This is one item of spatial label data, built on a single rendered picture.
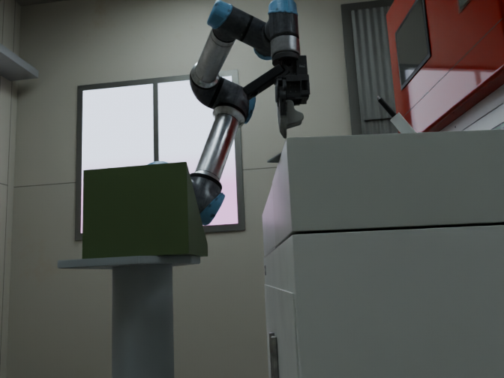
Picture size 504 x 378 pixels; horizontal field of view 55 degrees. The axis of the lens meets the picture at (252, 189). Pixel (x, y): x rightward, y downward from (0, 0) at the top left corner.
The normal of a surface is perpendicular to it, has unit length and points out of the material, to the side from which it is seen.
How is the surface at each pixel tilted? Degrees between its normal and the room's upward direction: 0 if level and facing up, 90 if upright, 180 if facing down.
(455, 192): 90
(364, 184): 90
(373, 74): 90
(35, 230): 90
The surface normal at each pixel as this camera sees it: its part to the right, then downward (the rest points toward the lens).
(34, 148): -0.13, -0.17
